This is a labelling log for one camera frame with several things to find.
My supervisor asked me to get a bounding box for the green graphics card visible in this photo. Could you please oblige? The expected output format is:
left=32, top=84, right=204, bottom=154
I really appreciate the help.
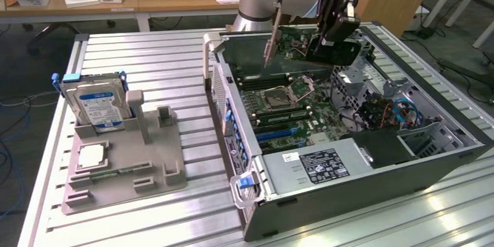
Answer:
left=263, top=0, right=372, bottom=70

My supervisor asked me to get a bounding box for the grey metal disk bay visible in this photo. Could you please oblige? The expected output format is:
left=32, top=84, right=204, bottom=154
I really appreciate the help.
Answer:
left=330, top=37, right=388, bottom=99
left=396, top=113, right=466, bottom=160

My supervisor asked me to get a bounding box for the metal socket cover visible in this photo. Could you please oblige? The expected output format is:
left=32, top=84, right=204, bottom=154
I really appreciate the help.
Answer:
left=286, top=73, right=316, bottom=98

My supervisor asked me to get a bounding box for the black RAM slot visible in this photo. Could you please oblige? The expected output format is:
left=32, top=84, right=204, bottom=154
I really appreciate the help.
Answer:
left=239, top=76, right=290, bottom=85
left=238, top=72, right=288, bottom=82
left=240, top=80, right=290, bottom=89
left=242, top=84, right=291, bottom=93

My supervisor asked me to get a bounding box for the black floor device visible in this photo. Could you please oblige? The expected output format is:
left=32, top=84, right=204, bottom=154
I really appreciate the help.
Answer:
left=412, top=26, right=438, bottom=40

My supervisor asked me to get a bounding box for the metal CPU socket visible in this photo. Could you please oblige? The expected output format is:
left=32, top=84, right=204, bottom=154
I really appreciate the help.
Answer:
left=259, top=87, right=296, bottom=112

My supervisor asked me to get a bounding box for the green motherboard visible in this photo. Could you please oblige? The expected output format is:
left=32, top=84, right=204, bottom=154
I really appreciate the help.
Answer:
left=234, top=67, right=350, bottom=156

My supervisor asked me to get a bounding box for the green RAM stick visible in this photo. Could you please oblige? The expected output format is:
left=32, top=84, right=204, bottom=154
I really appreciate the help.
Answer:
left=88, top=163, right=152, bottom=180
left=255, top=107, right=312, bottom=127

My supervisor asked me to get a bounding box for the long black expansion slot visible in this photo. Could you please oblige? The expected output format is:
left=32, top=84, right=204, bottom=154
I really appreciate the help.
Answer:
left=254, top=122, right=290, bottom=132

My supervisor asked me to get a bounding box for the black stand foot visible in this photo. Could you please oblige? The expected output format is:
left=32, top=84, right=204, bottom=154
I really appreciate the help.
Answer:
left=436, top=57, right=494, bottom=82

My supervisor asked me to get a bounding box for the blue expansion slot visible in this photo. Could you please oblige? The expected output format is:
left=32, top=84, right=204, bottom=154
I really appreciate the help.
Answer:
left=255, top=127, right=299, bottom=141

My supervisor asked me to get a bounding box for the grey power supply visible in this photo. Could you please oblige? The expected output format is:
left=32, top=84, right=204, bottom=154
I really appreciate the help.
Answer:
left=251, top=138, right=374, bottom=196

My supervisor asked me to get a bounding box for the black open PC case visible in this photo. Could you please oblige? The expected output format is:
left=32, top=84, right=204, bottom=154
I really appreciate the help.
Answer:
left=201, top=20, right=494, bottom=244

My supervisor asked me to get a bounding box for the black chair base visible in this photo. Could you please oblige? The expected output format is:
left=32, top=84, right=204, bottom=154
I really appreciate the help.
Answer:
left=27, top=23, right=84, bottom=54

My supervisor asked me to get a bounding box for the grey parts rack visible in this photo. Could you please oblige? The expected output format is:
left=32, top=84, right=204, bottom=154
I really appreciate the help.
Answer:
left=61, top=89, right=189, bottom=216

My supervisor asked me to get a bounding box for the silver CPU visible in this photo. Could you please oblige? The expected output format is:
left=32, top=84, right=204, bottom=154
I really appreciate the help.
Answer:
left=76, top=144, right=108, bottom=169

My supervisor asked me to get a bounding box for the blue wire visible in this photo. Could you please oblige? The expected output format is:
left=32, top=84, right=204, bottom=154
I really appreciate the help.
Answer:
left=392, top=97, right=424, bottom=128

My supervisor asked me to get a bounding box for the red wire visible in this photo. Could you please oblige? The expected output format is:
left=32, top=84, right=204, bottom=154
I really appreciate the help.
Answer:
left=384, top=99, right=398, bottom=128

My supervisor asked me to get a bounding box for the hard disk with blue bracket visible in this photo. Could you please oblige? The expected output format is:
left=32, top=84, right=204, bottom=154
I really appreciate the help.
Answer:
left=51, top=69, right=131, bottom=135

